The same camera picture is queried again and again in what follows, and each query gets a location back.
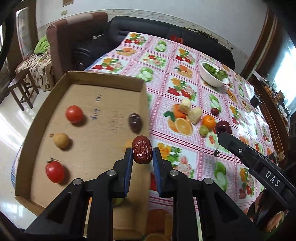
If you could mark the red cherry tomato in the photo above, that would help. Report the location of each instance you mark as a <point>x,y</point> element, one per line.
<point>74,114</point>

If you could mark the green grape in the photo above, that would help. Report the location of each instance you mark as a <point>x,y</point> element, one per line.
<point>203,131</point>

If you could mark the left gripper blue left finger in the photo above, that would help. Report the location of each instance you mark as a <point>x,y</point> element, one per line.
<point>123,169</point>

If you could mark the fruit print pink tablecloth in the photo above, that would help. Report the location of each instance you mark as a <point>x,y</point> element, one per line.
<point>170,72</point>

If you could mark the black leather sofa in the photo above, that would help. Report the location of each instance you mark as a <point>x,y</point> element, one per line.
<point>109,35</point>

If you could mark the cream cake cube front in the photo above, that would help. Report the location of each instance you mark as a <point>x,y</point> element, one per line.
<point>194,115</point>

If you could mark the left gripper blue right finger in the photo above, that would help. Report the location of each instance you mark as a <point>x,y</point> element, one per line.
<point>162,170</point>

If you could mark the wooden glass door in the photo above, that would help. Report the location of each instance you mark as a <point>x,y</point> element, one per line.
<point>18,35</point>

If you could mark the black cup on table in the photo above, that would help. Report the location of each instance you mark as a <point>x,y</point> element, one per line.
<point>255,101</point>

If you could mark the orange mandarin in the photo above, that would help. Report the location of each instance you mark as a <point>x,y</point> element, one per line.
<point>209,122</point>

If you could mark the wooden sideboard with clutter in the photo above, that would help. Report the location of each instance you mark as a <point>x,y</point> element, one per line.
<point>271,70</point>

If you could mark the wooden stool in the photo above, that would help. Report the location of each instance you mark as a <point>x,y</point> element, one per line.
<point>25,83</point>

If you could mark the dark red plum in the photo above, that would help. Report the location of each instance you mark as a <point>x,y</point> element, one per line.
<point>223,126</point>

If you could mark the cardboard tray box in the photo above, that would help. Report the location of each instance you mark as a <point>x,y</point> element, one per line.
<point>82,206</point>

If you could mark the floral patterned seat cover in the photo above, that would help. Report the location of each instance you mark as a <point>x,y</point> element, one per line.
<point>41,69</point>

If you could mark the red tomato with stem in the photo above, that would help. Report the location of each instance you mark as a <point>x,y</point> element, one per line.
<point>55,171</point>

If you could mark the green lettuce leaves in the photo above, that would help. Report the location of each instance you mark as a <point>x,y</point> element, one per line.
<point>217,73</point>

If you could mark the dark red jujube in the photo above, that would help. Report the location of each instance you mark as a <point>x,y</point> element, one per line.
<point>142,150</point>
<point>135,122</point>

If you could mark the small wall plaque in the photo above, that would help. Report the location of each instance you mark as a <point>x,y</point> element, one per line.
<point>67,2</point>

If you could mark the right hand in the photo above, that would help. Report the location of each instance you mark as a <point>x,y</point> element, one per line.
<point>267,213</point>

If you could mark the white bowl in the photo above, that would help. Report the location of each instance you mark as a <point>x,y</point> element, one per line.
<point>208,78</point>

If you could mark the cream cake cube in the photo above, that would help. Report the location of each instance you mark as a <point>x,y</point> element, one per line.
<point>194,115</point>
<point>185,106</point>

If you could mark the green cushion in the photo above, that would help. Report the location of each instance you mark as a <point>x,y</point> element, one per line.
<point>42,46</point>

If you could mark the cream cake cube back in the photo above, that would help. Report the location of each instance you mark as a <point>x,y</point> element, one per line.
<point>185,106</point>

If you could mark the red item on sofa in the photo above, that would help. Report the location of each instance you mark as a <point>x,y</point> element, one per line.
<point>176,39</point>

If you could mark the brown armchair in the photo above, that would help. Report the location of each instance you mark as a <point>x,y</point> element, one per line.
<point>64,34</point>

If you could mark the brown longan fruit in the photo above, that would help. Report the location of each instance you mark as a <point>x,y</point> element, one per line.
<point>61,140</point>

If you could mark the small dried stem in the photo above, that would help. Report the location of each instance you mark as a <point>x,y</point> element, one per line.
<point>216,152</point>

